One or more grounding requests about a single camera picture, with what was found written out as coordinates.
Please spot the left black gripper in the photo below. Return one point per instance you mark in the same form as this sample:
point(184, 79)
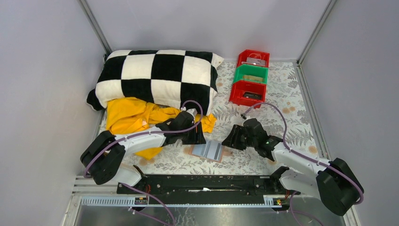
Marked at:
point(195, 135)

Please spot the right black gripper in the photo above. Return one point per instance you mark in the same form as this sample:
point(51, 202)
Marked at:
point(238, 138)

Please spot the pink leather card holder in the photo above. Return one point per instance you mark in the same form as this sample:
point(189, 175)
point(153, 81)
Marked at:
point(212, 150)

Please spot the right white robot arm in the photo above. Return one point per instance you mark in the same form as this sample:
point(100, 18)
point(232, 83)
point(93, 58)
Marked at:
point(332, 182)

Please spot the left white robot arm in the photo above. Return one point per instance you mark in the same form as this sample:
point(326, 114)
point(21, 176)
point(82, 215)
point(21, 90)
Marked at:
point(103, 158)

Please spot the floral patterned table mat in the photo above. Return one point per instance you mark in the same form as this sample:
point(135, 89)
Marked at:
point(283, 113)

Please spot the front red plastic bin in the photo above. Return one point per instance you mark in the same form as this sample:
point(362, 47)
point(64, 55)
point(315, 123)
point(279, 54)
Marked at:
point(247, 93)

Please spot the red plastic bin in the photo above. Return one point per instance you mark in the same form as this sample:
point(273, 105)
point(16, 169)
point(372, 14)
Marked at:
point(253, 57)
point(247, 93)

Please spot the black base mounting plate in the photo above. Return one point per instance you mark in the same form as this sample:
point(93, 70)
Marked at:
point(162, 186)

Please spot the black white checkered pillow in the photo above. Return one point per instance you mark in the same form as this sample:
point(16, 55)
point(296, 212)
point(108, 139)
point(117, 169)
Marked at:
point(163, 77)

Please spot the green plastic bin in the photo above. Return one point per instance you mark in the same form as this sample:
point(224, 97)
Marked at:
point(251, 73)

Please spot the yellow cloth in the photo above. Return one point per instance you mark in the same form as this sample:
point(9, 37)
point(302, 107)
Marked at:
point(129, 115)

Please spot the back red plastic bin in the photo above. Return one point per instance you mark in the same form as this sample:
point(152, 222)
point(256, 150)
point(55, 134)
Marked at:
point(253, 57)

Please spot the grey slotted cable duct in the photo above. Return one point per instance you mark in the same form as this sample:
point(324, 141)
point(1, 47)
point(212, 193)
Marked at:
point(205, 200)

